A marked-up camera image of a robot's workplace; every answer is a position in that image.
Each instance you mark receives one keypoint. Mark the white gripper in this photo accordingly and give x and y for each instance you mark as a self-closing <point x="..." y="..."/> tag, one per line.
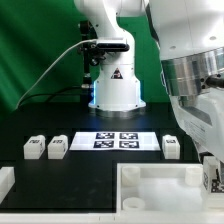
<point x="204" y="121"/>

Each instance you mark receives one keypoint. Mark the white square tabletop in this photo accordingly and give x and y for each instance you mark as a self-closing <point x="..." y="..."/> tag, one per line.
<point x="160" y="188"/>

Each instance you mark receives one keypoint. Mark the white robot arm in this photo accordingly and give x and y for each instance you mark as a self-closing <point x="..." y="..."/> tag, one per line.
<point x="190" y="38"/>

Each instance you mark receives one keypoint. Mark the white sheet with tags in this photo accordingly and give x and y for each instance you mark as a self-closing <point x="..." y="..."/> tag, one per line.
<point x="109" y="140"/>

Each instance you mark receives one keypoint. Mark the green backdrop curtain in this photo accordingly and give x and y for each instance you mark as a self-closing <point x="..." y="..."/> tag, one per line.
<point x="33" y="33"/>

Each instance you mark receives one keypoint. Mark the white obstacle fence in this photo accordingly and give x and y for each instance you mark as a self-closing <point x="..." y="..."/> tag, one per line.
<point x="207" y="217"/>

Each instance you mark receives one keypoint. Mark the black camera on mount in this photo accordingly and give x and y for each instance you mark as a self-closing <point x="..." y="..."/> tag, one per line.
<point x="95" y="52"/>

